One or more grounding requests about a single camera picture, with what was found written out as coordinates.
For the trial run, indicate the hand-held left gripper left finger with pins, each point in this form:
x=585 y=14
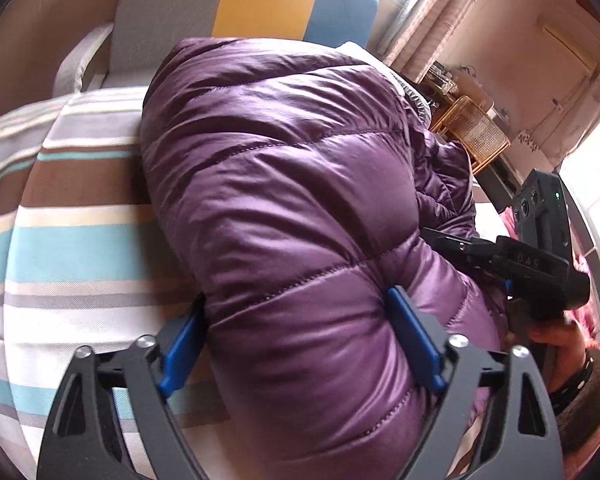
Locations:
x=177 y=355

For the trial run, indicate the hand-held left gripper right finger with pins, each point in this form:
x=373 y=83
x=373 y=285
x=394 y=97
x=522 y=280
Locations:
x=415 y=340

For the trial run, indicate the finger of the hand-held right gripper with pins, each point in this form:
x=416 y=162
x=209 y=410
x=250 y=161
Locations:
x=460 y=247

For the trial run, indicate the purple quilted down jacket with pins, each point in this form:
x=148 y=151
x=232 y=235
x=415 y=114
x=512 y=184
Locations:
x=280 y=210

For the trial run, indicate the person's right forearm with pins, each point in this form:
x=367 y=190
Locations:
x=587 y=405

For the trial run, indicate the person's right hand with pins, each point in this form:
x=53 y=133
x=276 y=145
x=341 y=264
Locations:
x=555 y=350

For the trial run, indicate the rattan chair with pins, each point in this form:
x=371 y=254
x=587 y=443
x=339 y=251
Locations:
x=472 y=130

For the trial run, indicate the black wristband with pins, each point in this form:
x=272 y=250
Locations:
x=575 y=380

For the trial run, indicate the striped bed sheet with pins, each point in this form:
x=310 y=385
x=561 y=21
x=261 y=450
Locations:
x=70 y=260

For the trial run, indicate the grey ruffled cushion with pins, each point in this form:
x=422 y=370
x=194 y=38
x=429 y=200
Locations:
x=415 y=97

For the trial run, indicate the cluttered wooden desk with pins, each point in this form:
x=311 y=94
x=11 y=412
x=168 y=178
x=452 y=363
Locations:
x=455 y=80

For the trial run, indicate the pink patterned curtain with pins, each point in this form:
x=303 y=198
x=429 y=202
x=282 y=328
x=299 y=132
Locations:
x=430 y=25

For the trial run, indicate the light grey pillow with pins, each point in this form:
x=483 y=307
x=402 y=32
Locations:
x=82 y=60

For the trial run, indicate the grey yellow blue headboard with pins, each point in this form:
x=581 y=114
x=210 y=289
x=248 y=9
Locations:
x=265 y=0

